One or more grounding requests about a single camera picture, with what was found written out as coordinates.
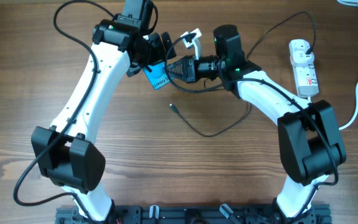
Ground black left camera cable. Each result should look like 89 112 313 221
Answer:
12 0 117 223

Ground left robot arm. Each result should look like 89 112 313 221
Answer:
31 1 169 223

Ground black right camera cable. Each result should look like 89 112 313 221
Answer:
164 32 340 218

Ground black camera cable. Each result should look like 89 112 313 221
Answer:
164 32 340 218
12 0 117 223

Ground black charger cable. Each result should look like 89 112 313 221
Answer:
169 11 318 138

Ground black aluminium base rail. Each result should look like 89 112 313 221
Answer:
55 204 333 224

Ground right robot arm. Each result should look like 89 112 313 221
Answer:
164 24 346 223

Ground white power strip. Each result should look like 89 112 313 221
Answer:
288 39 319 98

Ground teal screen smartphone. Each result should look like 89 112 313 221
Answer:
143 62 170 90

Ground white USB charger plug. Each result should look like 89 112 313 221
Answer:
290 50 314 67

